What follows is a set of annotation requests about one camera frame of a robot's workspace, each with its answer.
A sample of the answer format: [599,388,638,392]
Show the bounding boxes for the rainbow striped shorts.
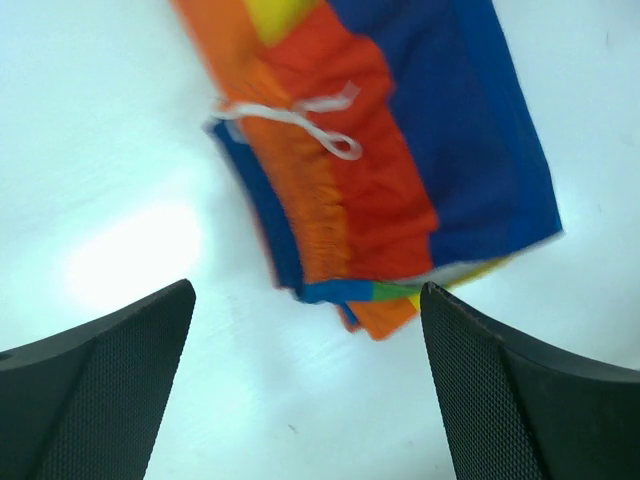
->
[174,1,562,340]

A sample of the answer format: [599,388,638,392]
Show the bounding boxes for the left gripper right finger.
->
[420,283,639,480]

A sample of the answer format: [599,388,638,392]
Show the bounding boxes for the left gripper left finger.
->
[1,279,196,480]

